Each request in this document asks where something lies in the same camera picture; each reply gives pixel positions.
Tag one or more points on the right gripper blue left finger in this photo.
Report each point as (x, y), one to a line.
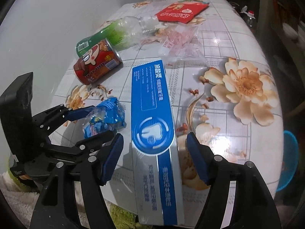
(56, 206)

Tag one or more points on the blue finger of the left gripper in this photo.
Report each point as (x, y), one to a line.
(54, 117)
(85, 146)

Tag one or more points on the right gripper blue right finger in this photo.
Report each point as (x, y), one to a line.
(253, 207)

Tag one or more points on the blue wrapper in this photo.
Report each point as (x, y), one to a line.
(108, 115)

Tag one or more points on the blue white toothpaste box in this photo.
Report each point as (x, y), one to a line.
(156, 168)

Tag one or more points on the green plastic bottle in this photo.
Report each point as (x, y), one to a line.
(121, 34)

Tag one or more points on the blue plastic basket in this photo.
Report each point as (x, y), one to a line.
(290, 160)

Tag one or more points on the red drink can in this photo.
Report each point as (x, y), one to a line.
(96, 62)

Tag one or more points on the floral tablecloth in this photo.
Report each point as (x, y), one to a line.
(226, 94)

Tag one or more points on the clear pink plastic bag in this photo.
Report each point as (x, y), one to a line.
(174, 43)

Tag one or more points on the red snack packet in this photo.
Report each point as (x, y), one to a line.
(182, 12)

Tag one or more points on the red cap bottle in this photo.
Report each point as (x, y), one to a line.
(249, 18)

